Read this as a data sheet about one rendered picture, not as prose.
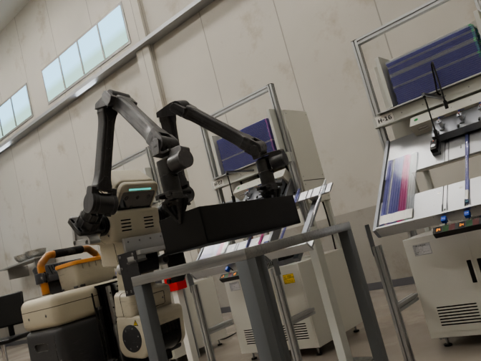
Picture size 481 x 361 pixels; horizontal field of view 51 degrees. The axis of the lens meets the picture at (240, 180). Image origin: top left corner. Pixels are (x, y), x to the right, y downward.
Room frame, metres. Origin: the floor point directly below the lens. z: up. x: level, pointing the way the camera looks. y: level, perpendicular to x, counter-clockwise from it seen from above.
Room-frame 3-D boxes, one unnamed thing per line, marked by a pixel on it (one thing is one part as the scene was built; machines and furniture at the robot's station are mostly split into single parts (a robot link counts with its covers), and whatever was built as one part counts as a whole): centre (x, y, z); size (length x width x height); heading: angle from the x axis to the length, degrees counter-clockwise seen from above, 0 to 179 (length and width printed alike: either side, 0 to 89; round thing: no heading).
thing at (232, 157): (3.76, -0.13, 1.52); 0.51 x 0.13 x 0.27; 51
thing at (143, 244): (2.03, 0.42, 0.84); 0.28 x 0.16 x 0.22; 146
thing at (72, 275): (2.26, 0.76, 0.87); 0.23 x 0.15 x 0.11; 146
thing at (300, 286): (3.89, -0.16, 0.31); 0.70 x 0.65 x 0.62; 51
